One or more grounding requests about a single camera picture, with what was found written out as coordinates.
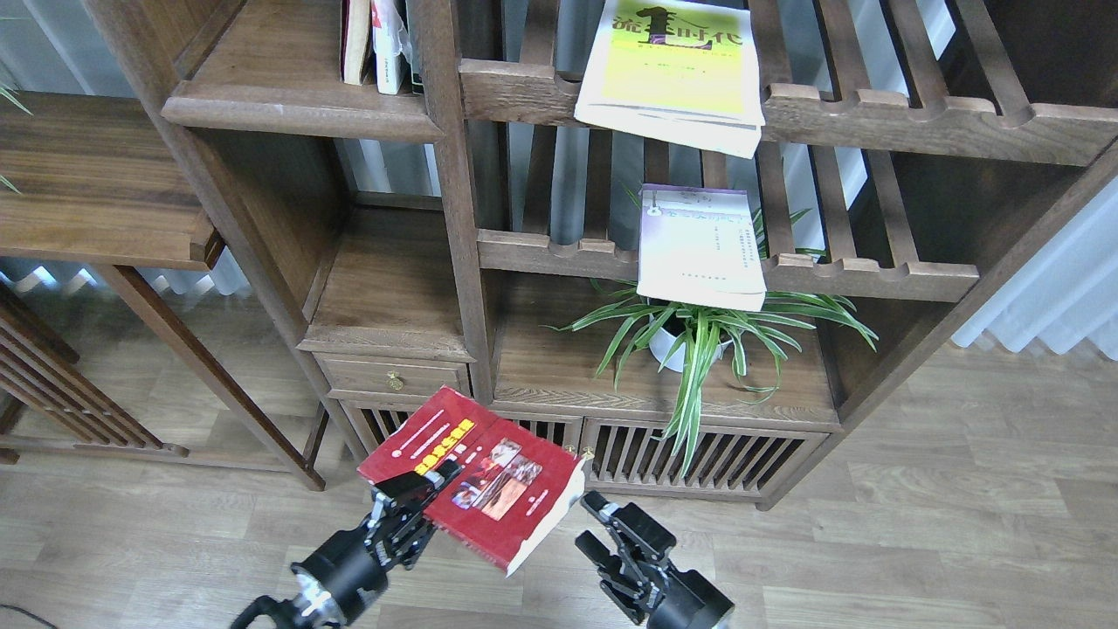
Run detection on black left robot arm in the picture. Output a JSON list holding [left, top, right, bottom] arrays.
[[231, 460, 462, 628]]

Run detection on dark upright book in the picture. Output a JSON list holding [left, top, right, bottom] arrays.
[[404, 1, 424, 95]]

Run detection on white plant pot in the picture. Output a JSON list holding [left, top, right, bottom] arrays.
[[648, 315, 732, 373]]

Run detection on slatted wooden rack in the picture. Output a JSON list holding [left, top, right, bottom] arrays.
[[1, 286, 189, 461]]

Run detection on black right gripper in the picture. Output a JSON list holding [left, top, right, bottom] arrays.
[[575, 490, 735, 628]]

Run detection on yellow green cover book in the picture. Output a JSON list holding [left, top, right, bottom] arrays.
[[574, 1, 765, 159]]

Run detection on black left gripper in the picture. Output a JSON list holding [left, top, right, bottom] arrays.
[[292, 459, 464, 626]]

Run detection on spider plant green leaves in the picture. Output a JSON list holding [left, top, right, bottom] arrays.
[[567, 210, 878, 471]]

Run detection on white curtain right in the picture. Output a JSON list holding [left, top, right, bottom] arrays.
[[951, 179, 1117, 361]]

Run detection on dark wooden bookshelf cabinet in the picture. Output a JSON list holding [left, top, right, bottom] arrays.
[[85, 1, 1115, 508]]

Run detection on brown wooden side table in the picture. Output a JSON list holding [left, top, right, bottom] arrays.
[[3, 92, 325, 490]]

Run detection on red cover book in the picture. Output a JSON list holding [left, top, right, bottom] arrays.
[[358, 385, 584, 576]]

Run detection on black floor cable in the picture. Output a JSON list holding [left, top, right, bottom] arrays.
[[0, 603, 58, 629]]

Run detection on pale purple cover book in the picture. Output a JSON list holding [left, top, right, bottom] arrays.
[[638, 183, 767, 312]]

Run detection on tan upright book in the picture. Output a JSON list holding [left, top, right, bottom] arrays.
[[339, 0, 372, 85]]

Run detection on white curtain behind shelf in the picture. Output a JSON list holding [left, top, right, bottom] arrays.
[[339, 1, 955, 247]]

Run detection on white red upright book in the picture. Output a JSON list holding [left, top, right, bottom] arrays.
[[370, 1, 409, 95]]

